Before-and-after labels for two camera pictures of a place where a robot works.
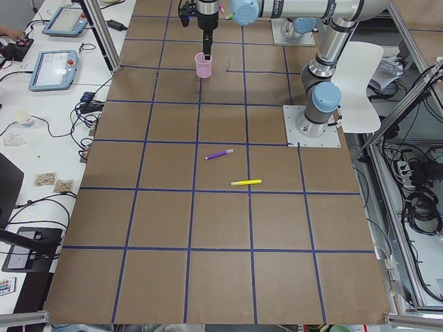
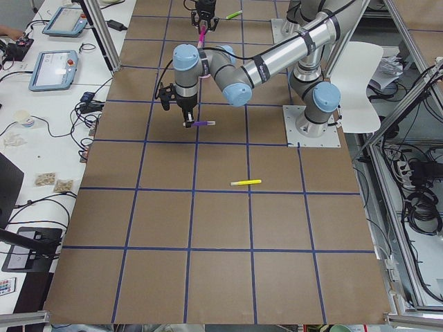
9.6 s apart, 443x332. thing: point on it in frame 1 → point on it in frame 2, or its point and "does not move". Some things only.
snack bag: (44, 179) does not move
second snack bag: (64, 185) does not move
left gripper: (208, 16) → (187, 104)
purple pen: (210, 156) → (203, 123)
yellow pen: (243, 182) does not move
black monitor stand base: (33, 250) does not move
